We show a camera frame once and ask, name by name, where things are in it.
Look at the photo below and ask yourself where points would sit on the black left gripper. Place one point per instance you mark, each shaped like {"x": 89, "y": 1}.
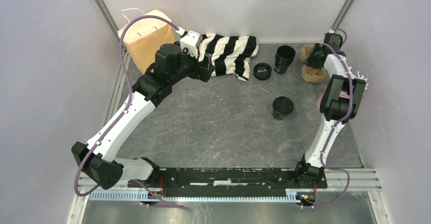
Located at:
{"x": 204, "y": 73}

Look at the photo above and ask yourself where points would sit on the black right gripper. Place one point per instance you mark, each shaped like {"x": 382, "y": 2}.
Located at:
{"x": 310, "y": 61}

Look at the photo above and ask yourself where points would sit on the black plastic cup lid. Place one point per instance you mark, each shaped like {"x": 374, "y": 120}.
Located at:
{"x": 283, "y": 105}

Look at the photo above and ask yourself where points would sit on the brown paper bag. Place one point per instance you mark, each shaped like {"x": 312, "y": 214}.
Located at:
{"x": 144, "y": 38}

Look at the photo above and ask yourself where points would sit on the black paper coffee cup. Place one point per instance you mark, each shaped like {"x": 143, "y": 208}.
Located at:
{"x": 281, "y": 114}

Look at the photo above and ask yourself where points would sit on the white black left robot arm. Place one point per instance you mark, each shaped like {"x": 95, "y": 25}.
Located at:
{"x": 97, "y": 157}

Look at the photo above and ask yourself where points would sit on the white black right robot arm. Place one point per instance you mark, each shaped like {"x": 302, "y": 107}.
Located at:
{"x": 339, "y": 103}

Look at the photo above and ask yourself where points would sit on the brown cardboard cup carrier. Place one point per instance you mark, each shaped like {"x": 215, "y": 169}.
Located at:
{"x": 308, "y": 73}

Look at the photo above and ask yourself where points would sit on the black white striped towel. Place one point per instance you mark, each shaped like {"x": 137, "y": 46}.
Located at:
{"x": 229, "y": 55}

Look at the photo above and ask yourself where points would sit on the stack of black cups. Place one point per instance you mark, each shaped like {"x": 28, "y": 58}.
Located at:
{"x": 283, "y": 58}

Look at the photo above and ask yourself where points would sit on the white wrapped straws bundle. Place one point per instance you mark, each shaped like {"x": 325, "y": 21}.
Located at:
{"x": 362, "y": 76}

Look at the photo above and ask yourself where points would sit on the pink straw holder cup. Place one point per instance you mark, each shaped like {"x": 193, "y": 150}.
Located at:
{"x": 319, "y": 99}

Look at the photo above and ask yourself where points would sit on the stack of black lids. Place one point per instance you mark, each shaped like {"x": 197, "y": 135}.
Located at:
{"x": 262, "y": 71}

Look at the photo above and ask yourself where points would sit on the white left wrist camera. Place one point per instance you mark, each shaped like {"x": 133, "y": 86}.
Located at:
{"x": 190, "y": 42}

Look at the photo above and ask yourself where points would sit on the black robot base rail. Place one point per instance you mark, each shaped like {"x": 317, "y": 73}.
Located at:
{"x": 232, "y": 184}

